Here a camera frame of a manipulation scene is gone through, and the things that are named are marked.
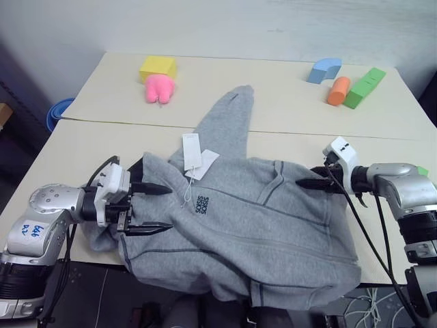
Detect brown cardboard box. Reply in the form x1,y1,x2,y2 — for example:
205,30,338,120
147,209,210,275
0,102,15,131

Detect blue foam arch block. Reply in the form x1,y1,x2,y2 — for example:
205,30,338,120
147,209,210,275
306,57,343,85

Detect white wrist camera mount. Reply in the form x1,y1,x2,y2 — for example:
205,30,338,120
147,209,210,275
322,136,360,198
89,163,133,228

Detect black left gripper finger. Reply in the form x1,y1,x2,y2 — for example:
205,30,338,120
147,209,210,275
124,222,175,237
130,182,173,197

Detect white rectangular paper tag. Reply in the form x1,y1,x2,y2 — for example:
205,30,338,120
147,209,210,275
185,149,220,180
182,133,201,171

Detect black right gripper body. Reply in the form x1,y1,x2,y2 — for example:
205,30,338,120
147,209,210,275
320,165,345,196

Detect pink plush toy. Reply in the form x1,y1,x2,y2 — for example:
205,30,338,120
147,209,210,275
144,74,176,105

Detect orange foam cylinder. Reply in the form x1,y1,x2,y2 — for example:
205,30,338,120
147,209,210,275
326,76,352,106

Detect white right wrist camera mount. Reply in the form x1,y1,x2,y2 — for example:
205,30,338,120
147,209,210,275
322,136,360,198

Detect grey zip jacket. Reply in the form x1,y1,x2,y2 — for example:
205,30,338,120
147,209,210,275
89,85,363,310

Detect yellow foam block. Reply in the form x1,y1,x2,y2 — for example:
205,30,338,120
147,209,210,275
139,56,178,84

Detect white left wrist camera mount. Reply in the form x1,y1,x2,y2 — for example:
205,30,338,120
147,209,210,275
89,163,133,228

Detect green foam block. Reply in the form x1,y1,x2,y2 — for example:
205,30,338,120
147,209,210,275
343,67,387,111

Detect blue round bucket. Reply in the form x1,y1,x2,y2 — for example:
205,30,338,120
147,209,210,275
46,98,76,133

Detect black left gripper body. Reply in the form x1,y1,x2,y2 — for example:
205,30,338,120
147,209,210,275
105,192,136,237

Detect white floor cables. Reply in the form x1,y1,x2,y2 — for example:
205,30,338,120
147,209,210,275
342,286,408,323

